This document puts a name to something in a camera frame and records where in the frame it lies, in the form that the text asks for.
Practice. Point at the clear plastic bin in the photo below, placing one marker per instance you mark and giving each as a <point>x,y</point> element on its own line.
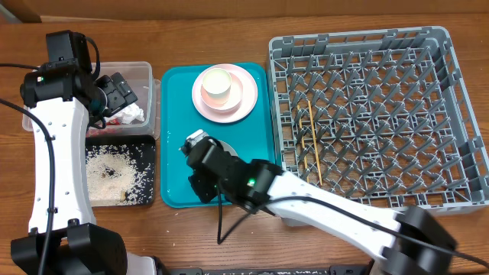
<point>145,95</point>

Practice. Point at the white napkin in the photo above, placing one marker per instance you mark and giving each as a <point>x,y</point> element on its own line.
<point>131,113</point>

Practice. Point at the black plastic tray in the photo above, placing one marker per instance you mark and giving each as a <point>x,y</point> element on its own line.
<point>122,172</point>

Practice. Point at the pink bowl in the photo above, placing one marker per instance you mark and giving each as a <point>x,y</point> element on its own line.
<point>225,104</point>

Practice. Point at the wooden chopstick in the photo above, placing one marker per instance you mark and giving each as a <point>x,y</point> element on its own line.
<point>303,146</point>
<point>312,124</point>

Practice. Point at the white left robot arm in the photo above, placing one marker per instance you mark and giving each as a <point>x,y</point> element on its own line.
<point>63,235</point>

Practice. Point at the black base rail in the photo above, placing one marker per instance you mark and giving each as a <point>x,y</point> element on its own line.
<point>148,266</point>

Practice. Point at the cream cup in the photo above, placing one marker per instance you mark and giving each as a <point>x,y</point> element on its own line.
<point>217,82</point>

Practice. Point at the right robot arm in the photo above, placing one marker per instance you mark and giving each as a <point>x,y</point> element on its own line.
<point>406,242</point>

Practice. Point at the red snack wrapper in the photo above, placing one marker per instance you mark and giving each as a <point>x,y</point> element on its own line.
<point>112,122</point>

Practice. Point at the grey dish rack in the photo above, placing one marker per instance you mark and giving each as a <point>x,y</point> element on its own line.
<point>394,123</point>

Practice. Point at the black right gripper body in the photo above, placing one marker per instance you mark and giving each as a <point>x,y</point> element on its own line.
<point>220,179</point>

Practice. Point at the grey bowl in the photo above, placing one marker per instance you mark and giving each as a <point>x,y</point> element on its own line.
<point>228,148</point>

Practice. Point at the white plate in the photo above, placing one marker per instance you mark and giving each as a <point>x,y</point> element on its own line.
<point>248,99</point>

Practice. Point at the white rice pile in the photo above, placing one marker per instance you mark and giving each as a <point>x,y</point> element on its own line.
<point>111,175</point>

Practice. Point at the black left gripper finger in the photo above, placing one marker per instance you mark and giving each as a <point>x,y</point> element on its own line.
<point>122,94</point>
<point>106,85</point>

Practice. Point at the teal serving tray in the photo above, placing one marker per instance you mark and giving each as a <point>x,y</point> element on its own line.
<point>251,137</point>

